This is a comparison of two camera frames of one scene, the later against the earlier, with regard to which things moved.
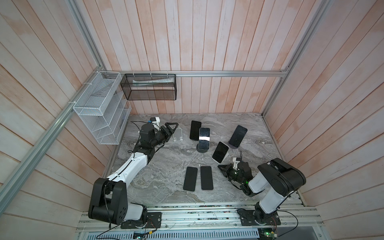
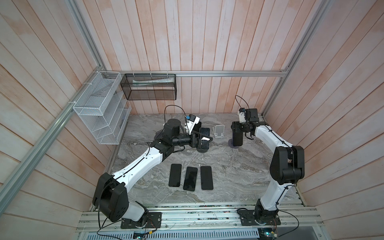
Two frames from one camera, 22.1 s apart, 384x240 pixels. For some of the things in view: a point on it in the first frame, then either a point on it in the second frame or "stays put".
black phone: (206, 178) stays put
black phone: (220, 152) to (175, 176)
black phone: (190, 179) stays put
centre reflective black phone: (204, 138) stays put
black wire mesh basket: (149, 86) stays put
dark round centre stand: (200, 150) stays put
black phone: (238, 135) stays put
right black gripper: (225, 170) to (234, 126)
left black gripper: (167, 133) to (198, 144)
